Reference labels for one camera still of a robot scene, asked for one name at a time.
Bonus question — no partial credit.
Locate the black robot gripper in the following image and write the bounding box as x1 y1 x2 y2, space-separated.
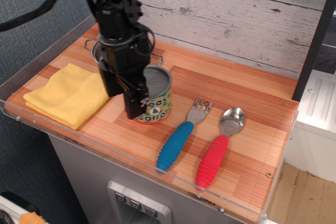
99 35 151 120

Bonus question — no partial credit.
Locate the peas and carrots can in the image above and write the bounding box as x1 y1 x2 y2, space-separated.
135 65 173 124

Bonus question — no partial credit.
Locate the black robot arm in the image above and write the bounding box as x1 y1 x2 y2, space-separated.
86 0 155 119

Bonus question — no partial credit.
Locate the clear acrylic counter guard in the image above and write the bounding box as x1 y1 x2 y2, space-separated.
1 18 298 223

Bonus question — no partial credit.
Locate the folded yellow cloth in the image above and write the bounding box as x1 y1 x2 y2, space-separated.
23 63 109 130

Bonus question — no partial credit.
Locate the stainless steel pot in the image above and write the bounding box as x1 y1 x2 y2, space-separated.
84 37 164 66

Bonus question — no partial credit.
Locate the grey toy cabinet body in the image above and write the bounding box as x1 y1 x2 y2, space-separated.
47 132 253 224

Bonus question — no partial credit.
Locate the silver dispenser button panel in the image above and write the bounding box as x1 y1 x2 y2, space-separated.
107 180 173 224

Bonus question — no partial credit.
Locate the orange and black object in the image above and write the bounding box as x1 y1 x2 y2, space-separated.
1 191 47 223

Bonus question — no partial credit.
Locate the white toy appliance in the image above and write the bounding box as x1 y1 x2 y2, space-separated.
284 70 335 182

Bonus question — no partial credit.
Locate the blue handled fork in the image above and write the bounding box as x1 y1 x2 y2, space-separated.
156 98 212 174

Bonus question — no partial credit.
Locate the red handled spoon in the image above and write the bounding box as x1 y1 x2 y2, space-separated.
195 107 245 188

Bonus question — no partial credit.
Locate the dark right post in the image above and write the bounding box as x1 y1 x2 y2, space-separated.
292 0 335 102

